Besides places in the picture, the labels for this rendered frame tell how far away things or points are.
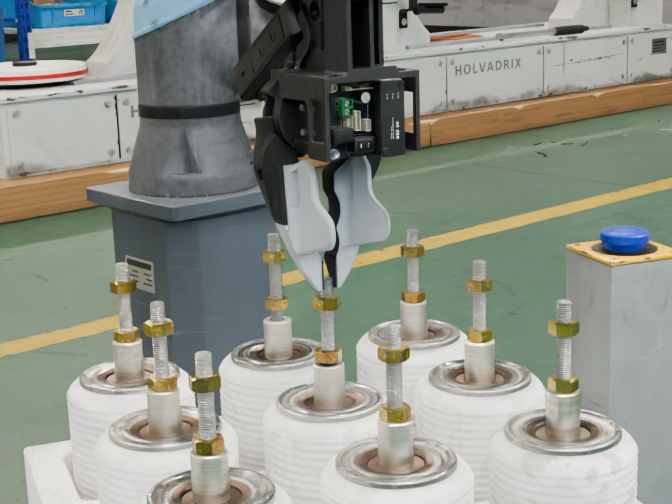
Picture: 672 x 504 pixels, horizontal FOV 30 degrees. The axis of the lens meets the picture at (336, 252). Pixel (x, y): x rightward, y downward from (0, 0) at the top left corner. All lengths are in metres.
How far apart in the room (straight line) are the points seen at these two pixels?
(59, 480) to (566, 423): 0.39
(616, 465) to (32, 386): 1.09
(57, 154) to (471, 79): 1.42
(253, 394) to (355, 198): 0.19
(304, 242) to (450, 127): 2.88
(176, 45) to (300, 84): 0.62
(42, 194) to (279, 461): 2.07
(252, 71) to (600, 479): 0.36
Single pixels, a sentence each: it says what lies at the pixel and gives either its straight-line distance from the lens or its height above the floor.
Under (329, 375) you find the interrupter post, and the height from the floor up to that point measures 0.28.
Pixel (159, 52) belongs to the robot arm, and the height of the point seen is 0.46.
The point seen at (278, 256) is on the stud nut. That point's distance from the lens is 0.97.
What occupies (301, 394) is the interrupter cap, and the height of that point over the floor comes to 0.25.
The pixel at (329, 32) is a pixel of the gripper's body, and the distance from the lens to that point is 0.79.
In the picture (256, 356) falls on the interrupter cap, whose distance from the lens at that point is 1.00.
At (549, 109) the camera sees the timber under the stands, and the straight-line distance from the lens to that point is 4.04.
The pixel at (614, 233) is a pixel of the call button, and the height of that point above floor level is 0.33.
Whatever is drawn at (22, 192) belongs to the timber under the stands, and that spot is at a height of 0.06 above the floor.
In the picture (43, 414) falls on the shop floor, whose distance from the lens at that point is 1.65.
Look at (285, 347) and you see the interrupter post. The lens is 0.99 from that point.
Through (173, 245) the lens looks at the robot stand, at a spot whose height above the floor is 0.25.
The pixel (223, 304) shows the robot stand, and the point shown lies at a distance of 1.42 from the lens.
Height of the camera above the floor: 0.56
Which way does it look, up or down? 14 degrees down
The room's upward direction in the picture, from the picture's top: 2 degrees counter-clockwise
